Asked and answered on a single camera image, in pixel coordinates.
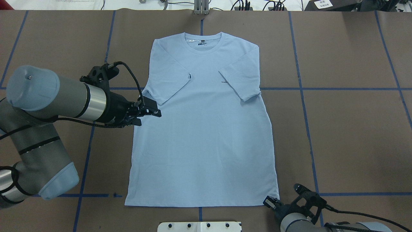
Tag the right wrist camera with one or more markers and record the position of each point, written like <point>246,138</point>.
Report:
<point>314,203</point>

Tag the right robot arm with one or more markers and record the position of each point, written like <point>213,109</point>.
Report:
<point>296,222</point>

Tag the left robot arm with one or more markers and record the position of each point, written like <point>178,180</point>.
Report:
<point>35,99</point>

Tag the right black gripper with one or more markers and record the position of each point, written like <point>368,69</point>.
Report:
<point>284,212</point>

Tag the aluminium frame post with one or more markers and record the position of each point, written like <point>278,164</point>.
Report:
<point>201,7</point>

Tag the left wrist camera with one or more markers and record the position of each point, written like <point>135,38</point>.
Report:
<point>99,76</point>

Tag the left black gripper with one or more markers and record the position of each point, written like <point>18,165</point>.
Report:
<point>116,108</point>

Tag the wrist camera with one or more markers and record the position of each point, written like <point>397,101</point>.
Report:
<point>314,203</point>
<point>99,76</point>

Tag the white camera mast base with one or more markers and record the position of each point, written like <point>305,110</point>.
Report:
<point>211,226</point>

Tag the light blue t-shirt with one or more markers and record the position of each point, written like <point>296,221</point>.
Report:
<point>213,144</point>

